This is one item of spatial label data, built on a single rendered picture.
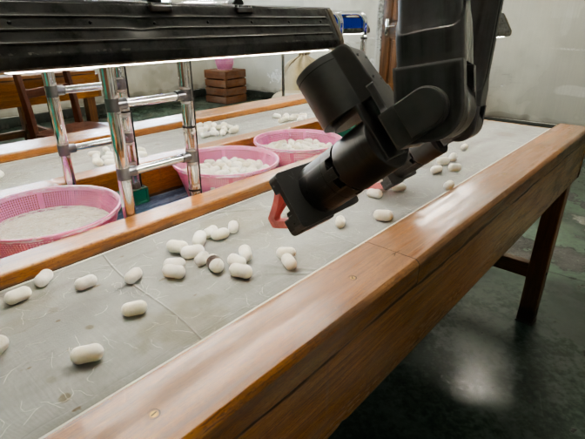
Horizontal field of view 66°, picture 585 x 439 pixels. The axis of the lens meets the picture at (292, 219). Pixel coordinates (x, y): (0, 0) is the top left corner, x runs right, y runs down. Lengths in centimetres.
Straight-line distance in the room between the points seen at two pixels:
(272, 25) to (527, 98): 476
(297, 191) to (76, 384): 31
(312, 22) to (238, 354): 60
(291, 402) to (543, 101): 505
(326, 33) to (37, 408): 72
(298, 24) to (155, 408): 64
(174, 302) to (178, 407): 21
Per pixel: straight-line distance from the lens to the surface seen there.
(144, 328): 60
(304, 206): 48
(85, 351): 56
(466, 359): 177
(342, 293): 60
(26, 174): 130
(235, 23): 75
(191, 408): 46
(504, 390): 170
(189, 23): 69
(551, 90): 539
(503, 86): 547
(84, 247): 79
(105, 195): 101
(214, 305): 63
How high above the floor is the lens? 109
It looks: 24 degrees down
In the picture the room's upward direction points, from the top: straight up
